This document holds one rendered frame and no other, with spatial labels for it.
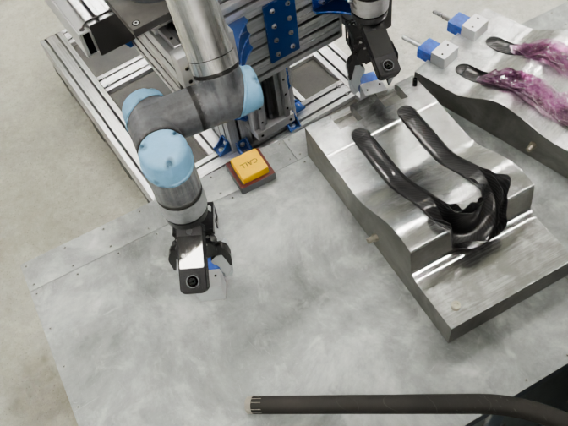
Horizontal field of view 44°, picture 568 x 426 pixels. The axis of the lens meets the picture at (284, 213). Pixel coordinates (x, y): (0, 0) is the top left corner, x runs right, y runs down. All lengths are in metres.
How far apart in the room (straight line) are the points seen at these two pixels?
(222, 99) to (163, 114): 0.09
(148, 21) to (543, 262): 0.89
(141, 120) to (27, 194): 1.63
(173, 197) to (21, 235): 1.58
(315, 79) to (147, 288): 1.30
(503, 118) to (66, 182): 1.69
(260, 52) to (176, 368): 0.83
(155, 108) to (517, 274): 0.67
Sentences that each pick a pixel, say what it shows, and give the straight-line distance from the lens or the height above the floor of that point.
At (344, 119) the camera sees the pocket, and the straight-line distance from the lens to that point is 1.46.
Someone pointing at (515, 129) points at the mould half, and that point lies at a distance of 1.48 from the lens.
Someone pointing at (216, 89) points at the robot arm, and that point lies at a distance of 1.10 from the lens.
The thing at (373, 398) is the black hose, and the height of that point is 0.88.
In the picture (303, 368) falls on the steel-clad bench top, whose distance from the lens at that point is 1.25.
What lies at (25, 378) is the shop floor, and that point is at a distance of 2.33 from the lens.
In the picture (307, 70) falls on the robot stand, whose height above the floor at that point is 0.21.
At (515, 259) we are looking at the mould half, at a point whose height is 0.86.
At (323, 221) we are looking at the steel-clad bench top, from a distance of 1.39.
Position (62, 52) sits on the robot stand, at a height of 0.23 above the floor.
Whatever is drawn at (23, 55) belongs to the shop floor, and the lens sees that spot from 3.24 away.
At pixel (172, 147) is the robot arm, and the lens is 1.02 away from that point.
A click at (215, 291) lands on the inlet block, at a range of 1.30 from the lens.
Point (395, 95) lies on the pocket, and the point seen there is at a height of 0.86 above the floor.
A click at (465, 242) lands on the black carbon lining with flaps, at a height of 0.90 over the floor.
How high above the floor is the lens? 1.96
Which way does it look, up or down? 55 degrees down
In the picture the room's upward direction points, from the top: 10 degrees counter-clockwise
